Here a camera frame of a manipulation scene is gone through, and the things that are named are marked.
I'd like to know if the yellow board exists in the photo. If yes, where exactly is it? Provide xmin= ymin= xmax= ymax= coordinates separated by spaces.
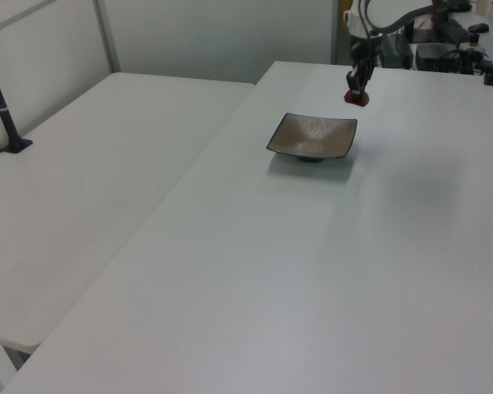
xmin=338 ymin=0 xmax=353 ymax=30

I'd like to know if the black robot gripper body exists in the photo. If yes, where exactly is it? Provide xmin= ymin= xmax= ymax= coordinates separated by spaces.
xmin=349 ymin=35 xmax=382 ymax=70

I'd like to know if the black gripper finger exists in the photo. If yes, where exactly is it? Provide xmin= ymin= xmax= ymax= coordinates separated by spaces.
xmin=358 ymin=60 xmax=376 ymax=94
xmin=345 ymin=66 xmax=362 ymax=100

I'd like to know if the grey partition post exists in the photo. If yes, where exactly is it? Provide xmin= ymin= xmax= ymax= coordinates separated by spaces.
xmin=93 ymin=0 xmax=122 ymax=75

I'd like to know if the black electronics box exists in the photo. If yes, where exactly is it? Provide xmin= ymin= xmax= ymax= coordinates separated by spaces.
xmin=414 ymin=42 xmax=463 ymax=71

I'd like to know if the white side table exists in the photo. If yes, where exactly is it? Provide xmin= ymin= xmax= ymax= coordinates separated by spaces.
xmin=0 ymin=71 xmax=256 ymax=354

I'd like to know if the small round brown food item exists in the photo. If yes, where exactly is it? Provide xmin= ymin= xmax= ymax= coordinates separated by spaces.
xmin=343 ymin=89 xmax=371 ymax=108

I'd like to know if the square brown ceramic plate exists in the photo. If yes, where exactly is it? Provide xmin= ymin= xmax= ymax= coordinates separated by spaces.
xmin=265 ymin=112 xmax=359 ymax=165

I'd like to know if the black camera stand with base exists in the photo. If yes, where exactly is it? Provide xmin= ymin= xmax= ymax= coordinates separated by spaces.
xmin=0 ymin=40 xmax=35 ymax=155

